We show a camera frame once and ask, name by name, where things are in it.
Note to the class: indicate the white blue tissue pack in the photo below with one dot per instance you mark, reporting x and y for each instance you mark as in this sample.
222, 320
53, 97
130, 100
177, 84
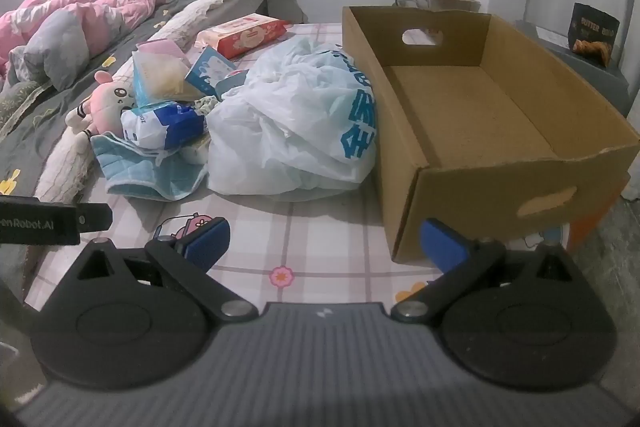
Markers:
165, 122

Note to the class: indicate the white plastic bag blue print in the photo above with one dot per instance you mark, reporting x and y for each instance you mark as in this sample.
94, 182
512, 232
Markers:
280, 107

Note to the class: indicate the pink plush rabbit toy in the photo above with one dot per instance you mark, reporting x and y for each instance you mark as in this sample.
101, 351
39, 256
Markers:
107, 102

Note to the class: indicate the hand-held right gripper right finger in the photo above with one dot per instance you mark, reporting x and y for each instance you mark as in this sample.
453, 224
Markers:
444, 244

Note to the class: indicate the light blue quilted towel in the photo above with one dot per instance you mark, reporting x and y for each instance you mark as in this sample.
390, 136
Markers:
150, 177

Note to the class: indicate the pink grey quilt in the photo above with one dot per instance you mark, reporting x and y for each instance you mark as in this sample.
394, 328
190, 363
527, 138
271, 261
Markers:
100, 12

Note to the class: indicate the grey metal cabinet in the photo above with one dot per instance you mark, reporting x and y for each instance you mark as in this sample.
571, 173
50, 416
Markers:
600, 87

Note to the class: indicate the blue white carton box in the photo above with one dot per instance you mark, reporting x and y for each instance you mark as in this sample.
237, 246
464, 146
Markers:
207, 69

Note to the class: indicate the black snack bag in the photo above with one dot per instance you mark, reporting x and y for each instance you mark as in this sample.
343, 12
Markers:
595, 27

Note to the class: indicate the red wet wipes pack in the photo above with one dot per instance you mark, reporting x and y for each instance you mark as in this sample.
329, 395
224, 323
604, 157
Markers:
245, 34

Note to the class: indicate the grey flowered bed sheet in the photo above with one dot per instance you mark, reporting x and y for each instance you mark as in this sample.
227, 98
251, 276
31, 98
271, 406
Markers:
30, 142

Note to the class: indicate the clear pink tissue pack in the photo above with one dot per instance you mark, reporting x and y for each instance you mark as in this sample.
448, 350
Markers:
160, 77

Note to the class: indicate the large brown cardboard box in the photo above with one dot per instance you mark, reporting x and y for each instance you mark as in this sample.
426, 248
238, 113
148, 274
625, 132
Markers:
475, 97

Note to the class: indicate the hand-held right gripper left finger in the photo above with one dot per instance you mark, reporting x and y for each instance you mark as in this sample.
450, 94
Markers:
207, 241

